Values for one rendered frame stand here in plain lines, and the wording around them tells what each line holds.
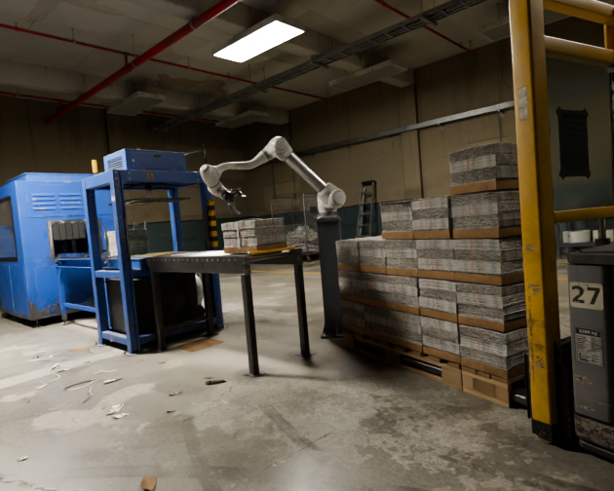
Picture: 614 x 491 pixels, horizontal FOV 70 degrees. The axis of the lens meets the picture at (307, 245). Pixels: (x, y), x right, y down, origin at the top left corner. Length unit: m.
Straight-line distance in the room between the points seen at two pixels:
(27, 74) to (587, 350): 9.31
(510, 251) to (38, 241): 5.22
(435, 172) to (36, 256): 7.73
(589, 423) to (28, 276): 5.58
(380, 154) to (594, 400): 9.44
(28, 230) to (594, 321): 5.63
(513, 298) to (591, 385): 0.58
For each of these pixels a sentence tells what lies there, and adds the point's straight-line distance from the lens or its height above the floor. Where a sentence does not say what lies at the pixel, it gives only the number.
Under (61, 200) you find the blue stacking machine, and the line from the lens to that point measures 6.26.
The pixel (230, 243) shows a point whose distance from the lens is 3.24.
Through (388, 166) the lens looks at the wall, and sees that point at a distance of 10.86.
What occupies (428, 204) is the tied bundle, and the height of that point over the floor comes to 1.03.
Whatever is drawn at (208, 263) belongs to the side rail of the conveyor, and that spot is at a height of 0.75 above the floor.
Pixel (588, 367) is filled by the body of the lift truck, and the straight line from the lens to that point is 2.01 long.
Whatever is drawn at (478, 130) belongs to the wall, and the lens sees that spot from 9.95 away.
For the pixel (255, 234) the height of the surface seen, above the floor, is 0.93.
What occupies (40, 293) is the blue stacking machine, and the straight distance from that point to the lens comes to 6.17.
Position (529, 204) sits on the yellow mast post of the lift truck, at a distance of 1.97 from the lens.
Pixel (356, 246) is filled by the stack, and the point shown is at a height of 0.78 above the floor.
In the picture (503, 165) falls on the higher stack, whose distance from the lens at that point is 2.36.
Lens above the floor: 0.99
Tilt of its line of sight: 3 degrees down
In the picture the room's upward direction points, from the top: 5 degrees counter-clockwise
